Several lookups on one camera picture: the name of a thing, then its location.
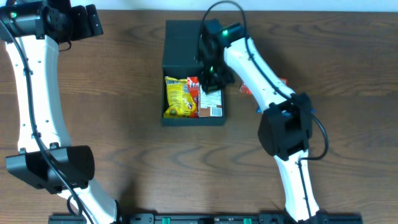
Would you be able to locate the red dried fruit bag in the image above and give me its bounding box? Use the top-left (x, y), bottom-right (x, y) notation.
top-left (187, 77), bottom-right (200, 118)

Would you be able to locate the brown white small carton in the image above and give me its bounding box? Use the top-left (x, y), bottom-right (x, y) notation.
top-left (198, 88), bottom-right (223, 118)

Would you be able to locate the orange red cardboard box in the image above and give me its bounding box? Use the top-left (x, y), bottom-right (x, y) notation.
top-left (239, 78), bottom-right (288, 95)

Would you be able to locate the yellow snack bag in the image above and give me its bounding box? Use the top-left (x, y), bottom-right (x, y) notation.
top-left (164, 77), bottom-right (197, 118)

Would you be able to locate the black gift box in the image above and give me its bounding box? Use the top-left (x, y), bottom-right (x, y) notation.
top-left (161, 20), bottom-right (226, 126)

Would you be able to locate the blue snack bar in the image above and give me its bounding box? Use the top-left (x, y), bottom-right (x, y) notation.
top-left (256, 107), bottom-right (316, 114)

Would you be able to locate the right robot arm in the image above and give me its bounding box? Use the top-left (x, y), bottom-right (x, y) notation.
top-left (198, 20), bottom-right (319, 223)

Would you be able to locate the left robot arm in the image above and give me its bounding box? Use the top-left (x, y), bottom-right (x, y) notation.
top-left (1, 1), bottom-right (120, 223)

